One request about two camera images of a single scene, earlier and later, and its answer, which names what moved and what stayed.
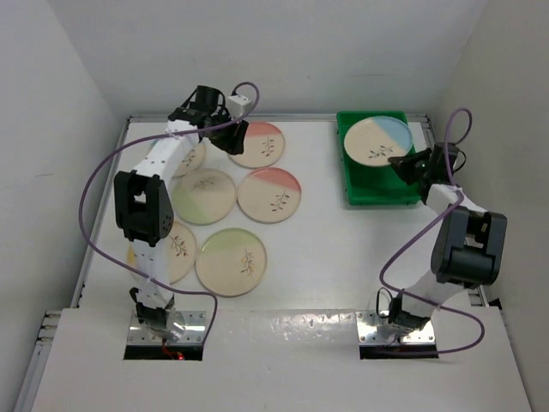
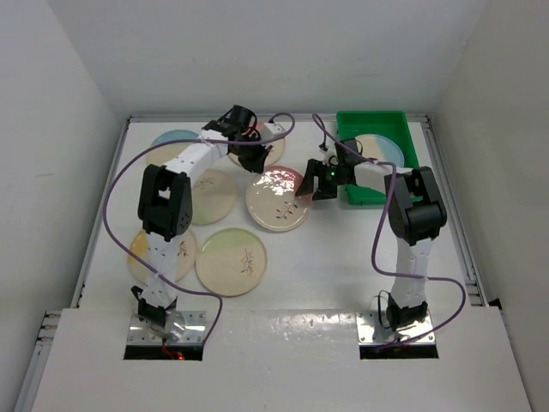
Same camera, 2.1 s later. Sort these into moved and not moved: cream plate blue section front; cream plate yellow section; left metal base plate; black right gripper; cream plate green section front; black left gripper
Moved: black right gripper; cream plate blue section front; black left gripper
Not moved: left metal base plate; cream plate green section front; cream plate yellow section
